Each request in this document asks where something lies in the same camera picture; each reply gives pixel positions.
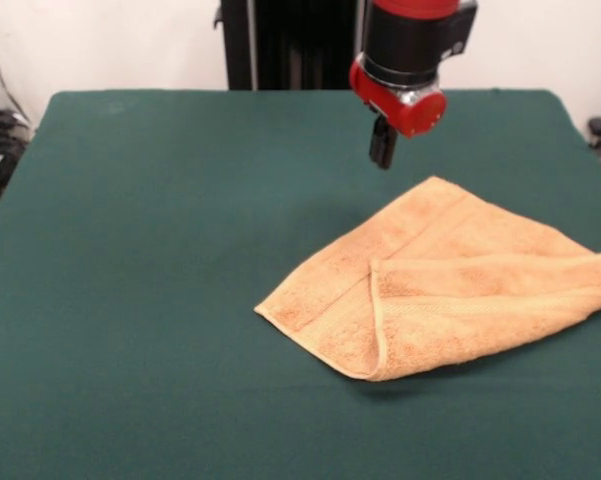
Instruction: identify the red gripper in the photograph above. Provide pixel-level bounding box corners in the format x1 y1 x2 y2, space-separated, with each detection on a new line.
348 59 449 171

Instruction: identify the orange terry towel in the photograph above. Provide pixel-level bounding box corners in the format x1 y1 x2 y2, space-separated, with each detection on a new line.
253 174 601 383

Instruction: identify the dark green tablecloth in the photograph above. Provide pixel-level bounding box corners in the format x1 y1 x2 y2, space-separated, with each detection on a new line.
0 88 601 480

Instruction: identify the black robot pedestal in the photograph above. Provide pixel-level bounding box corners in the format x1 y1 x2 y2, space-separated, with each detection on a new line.
212 0 369 91

